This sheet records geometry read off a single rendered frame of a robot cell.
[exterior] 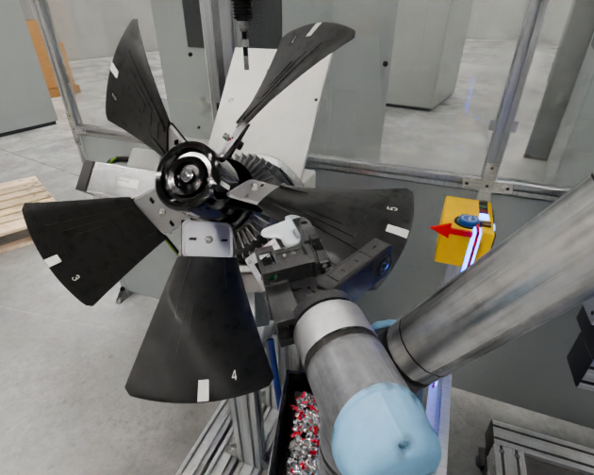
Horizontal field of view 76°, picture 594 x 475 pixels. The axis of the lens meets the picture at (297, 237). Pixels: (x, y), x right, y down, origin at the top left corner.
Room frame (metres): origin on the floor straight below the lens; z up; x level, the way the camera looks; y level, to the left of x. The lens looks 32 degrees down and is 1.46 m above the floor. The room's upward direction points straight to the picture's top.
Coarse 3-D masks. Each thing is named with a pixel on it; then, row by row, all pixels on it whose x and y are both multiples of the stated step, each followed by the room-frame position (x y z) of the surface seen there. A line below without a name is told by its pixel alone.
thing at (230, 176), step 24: (192, 144) 0.60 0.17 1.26; (168, 168) 0.59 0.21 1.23; (192, 168) 0.58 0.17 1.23; (216, 168) 0.56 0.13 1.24; (240, 168) 0.67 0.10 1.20; (168, 192) 0.56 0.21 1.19; (192, 192) 0.55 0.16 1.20; (216, 192) 0.54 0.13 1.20; (192, 216) 0.55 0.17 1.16; (216, 216) 0.57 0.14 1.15; (240, 216) 0.60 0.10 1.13
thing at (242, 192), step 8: (240, 184) 0.60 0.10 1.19; (248, 184) 0.61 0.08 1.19; (264, 184) 0.62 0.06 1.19; (232, 192) 0.56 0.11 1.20; (240, 192) 0.57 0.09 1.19; (248, 192) 0.57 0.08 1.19; (256, 192) 0.57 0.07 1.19; (264, 192) 0.58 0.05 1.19; (240, 200) 0.54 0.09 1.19; (248, 200) 0.54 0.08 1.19; (256, 200) 0.54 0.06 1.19
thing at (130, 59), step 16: (128, 32) 0.81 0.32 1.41; (128, 48) 0.79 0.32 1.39; (128, 64) 0.78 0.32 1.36; (144, 64) 0.75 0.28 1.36; (112, 80) 0.83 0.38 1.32; (128, 80) 0.78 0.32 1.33; (144, 80) 0.74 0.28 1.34; (128, 96) 0.78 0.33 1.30; (144, 96) 0.73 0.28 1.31; (112, 112) 0.83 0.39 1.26; (128, 112) 0.79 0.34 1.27; (144, 112) 0.74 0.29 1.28; (160, 112) 0.69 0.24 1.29; (128, 128) 0.80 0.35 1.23; (144, 128) 0.75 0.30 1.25; (160, 128) 0.70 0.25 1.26; (160, 144) 0.71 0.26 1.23
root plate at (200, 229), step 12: (192, 228) 0.55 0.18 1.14; (204, 228) 0.56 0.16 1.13; (216, 228) 0.57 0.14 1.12; (228, 228) 0.58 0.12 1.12; (192, 240) 0.54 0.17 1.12; (204, 240) 0.54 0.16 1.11; (216, 240) 0.55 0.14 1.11; (228, 240) 0.57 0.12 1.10; (192, 252) 0.52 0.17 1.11; (204, 252) 0.53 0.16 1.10; (216, 252) 0.54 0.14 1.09; (228, 252) 0.55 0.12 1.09
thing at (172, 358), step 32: (192, 256) 0.51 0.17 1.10; (192, 288) 0.48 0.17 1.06; (224, 288) 0.50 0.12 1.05; (160, 320) 0.43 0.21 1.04; (192, 320) 0.44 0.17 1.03; (224, 320) 0.46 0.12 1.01; (160, 352) 0.40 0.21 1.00; (192, 352) 0.41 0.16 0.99; (224, 352) 0.42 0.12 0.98; (256, 352) 0.44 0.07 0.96; (128, 384) 0.37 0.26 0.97; (160, 384) 0.37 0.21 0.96; (192, 384) 0.38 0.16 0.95; (224, 384) 0.39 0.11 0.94; (256, 384) 0.40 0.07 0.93
